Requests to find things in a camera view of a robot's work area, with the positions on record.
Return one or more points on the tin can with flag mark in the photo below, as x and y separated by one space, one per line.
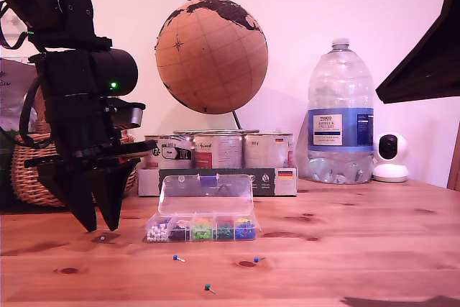
266 149

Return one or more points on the tin can with red label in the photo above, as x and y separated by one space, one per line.
219 149

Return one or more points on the large clear water bottle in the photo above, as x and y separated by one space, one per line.
339 127

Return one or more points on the tin can with black pictogram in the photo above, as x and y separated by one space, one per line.
169 152

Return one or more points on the green round-head pin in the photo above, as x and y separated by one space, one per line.
207 287

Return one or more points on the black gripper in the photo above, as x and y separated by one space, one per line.
79 123

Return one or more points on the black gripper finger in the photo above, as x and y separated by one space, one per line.
431 69

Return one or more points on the pale grey camera box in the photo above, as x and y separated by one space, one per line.
134 116

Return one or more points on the small white round camera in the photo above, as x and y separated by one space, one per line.
390 172

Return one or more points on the clear plastic pin box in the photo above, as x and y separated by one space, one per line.
158 235

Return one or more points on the cork globe on metal stand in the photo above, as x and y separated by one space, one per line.
212 55

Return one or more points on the cardboard can tray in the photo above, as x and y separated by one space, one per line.
149 181

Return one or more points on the blue round-head pin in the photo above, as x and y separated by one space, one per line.
256 259
175 257

